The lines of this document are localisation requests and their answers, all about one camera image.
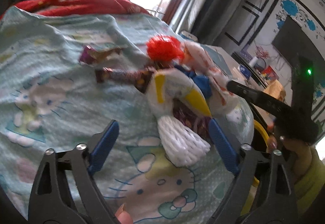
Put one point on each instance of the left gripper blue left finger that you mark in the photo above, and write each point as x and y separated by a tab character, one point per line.
100	146

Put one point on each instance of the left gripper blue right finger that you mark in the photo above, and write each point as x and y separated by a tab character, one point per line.
226	148

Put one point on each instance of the white printed plastic bag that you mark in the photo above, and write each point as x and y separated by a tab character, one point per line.
196	58

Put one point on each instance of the blue plastic bag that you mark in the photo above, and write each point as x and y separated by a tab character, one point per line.
200	80

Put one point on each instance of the brown candy bar wrapper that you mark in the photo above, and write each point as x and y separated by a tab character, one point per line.
140	79

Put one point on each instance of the white yellow plastic package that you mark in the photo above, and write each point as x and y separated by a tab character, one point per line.
166	85

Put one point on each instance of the red mesh plastic bag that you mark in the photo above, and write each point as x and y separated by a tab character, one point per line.
162	48

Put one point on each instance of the right hand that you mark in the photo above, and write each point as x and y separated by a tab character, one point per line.
302	151

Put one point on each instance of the left hand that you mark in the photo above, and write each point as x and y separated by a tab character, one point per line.
123	216

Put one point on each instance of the purple shredded foil wrapper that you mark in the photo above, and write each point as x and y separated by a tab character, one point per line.
187	117

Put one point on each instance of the brown paper bag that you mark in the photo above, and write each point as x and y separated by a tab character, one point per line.
276	90

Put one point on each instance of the black tv cabinet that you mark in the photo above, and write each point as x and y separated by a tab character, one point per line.
280	66

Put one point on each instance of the red gift box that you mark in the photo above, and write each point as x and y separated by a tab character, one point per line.
269	74

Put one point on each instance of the blue tissue pack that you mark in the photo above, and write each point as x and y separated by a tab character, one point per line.
244	71

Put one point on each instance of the yellow green right sleeve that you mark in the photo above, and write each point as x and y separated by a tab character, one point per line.
308	187

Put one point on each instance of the light green cartoon bedsheet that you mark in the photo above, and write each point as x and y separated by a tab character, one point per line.
49	100

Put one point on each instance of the white coffee table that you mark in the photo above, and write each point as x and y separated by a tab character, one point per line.
230	66

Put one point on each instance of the white vase red flowers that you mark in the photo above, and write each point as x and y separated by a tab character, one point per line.
260	58

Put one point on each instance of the blue white stool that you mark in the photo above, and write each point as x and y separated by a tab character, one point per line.
188	36

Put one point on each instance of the grey standing air conditioner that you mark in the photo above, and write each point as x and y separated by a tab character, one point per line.
213	18

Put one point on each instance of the red floral blanket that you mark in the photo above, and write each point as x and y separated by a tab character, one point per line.
61	8

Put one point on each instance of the black wall television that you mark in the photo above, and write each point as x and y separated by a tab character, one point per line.
291	41

